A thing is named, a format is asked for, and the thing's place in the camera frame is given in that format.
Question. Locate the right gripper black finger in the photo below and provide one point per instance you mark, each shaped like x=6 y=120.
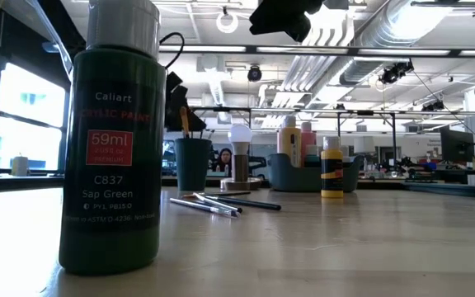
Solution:
x=268 y=18

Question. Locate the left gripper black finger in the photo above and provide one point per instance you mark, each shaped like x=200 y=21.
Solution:
x=194 y=121
x=181 y=97

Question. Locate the large pink paint bottle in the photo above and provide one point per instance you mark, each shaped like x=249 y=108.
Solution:
x=307 y=138

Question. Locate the small yellow paint bottle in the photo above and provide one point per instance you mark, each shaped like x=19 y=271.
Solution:
x=332 y=173

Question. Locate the small green paint bottle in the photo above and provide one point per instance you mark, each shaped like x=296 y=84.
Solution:
x=114 y=247

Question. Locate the teal ribbed plastic cup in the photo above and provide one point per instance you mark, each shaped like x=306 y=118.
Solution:
x=192 y=165

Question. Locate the white bulb on metal base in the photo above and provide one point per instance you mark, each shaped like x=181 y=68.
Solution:
x=240 y=136

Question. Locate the person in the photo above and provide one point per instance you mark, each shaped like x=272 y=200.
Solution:
x=225 y=158

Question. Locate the teal plastic bin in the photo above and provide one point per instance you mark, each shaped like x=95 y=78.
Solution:
x=291 y=179

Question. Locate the white cylindrical object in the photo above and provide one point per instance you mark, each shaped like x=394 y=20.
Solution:
x=363 y=144

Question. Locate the pale cylindrical container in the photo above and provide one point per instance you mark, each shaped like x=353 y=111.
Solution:
x=20 y=166

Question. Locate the black computer monitor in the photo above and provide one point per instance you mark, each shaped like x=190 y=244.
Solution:
x=456 y=144

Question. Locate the background black metal frame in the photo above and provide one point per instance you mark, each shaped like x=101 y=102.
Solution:
x=221 y=109

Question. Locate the black overhead frame beam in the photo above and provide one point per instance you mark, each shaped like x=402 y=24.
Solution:
x=303 y=50

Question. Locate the round black ceiling camera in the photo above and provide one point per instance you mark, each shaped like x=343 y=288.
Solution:
x=255 y=74

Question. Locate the silver ventilation duct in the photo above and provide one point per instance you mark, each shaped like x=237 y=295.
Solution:
x=365 y=68

